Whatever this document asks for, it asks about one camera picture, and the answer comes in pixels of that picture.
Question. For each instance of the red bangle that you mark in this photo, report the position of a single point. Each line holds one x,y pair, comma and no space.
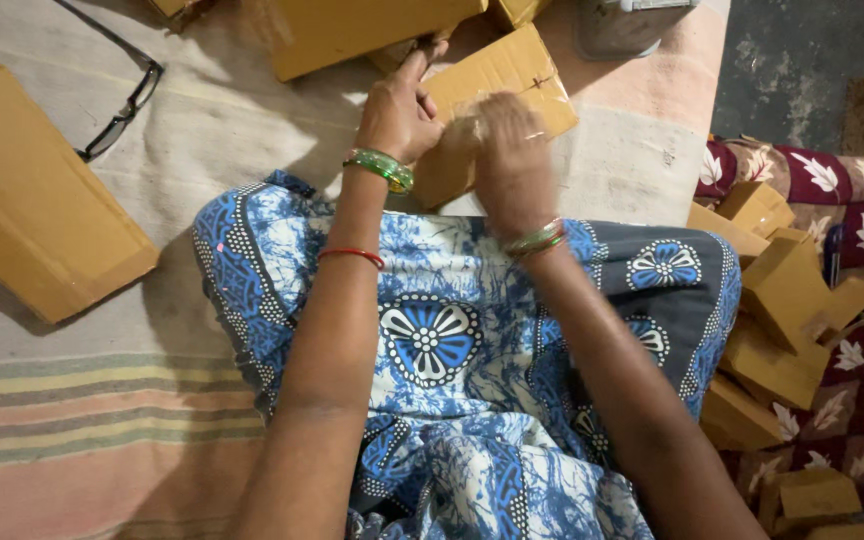
353,255

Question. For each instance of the taped brown cardboard box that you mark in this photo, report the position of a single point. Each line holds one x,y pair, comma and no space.
503,71

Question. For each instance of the grey plastic container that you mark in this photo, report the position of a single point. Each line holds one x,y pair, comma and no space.
619,30

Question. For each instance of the small brown cardboard box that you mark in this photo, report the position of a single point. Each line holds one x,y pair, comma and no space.
518,10
177,6

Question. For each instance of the green and red bangles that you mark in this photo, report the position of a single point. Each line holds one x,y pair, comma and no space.
535,240

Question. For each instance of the blue patterned garment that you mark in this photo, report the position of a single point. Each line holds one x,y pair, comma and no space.
432,337

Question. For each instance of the black eyeglasses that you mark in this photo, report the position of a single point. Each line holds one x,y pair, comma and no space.
128,101

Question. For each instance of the person's right hand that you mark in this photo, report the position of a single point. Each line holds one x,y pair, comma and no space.
514,180

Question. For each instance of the pile of small cardboard boxes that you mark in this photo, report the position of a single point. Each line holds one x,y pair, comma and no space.
784,292

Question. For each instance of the long flat cardboard box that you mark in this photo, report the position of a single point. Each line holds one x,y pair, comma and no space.
34,202

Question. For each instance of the person's right fingers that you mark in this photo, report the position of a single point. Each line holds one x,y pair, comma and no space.
511,120

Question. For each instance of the person's left hand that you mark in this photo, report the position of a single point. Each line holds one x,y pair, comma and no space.
394,112

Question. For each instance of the large brown cardboard box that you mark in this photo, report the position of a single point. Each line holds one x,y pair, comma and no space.
357,30

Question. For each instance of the striped beige blanket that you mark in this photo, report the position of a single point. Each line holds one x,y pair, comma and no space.
139,420

